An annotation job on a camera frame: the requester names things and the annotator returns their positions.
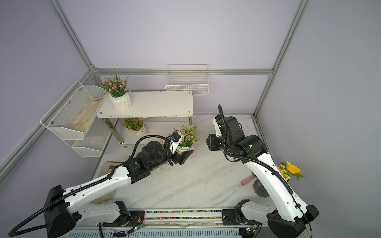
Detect white mesh wall shelf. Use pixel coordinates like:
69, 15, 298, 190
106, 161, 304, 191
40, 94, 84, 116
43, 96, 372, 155
40, 81, 111, 157

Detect orange flower plant white pot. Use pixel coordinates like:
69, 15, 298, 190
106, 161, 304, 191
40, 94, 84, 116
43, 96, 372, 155
159, 142, 174, 172

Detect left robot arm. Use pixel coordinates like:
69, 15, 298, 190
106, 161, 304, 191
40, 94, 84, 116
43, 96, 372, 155
43, 141, 193, 238

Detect white wire wall basket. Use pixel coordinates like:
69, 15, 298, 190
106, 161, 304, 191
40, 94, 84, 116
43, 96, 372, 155
165, 64, 209, 96

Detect yellow flowers purple vase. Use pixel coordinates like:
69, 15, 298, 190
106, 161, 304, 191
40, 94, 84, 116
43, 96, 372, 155
252, 160, 306, 198

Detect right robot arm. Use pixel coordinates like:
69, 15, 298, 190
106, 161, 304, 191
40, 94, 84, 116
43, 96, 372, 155
206, 113, 319, 238

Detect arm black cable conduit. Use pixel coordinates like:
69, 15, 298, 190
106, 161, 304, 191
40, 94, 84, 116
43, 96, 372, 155
8, 134, 172, 238
218, 104, 313, 238

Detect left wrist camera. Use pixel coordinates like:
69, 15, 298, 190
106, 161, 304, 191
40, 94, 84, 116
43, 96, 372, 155
169, 132, 183, 154

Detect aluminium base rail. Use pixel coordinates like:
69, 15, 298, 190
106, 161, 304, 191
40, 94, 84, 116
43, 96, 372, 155
65, 208, 268, 238

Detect aluminium frame rails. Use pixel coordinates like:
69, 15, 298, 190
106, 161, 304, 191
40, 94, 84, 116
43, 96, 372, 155
1, 1, 310, 187

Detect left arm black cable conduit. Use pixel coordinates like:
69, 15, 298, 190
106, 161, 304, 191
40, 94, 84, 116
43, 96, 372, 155
8, 134, 172, 238

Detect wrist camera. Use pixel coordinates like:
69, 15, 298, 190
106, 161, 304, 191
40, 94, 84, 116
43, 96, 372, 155
212, 118, 222, 137
169, 132, 183, 154

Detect beige glove in mesh shelf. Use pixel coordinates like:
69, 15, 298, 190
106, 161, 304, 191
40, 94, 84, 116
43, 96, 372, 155
70, 96, 105, 132

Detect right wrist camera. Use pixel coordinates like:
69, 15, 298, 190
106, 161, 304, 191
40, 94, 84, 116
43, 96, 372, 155
212, 118, 222, 137

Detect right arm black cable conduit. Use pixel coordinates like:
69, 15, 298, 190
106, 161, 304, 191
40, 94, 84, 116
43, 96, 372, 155
218, 104, 313, 238

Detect pink flower plant white pot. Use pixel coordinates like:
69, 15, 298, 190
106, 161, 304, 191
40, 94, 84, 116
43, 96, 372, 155
98, 64, 133, 111

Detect white two-tier rack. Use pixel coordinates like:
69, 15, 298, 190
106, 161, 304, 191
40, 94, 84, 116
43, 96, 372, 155
97, 91, 193, 148

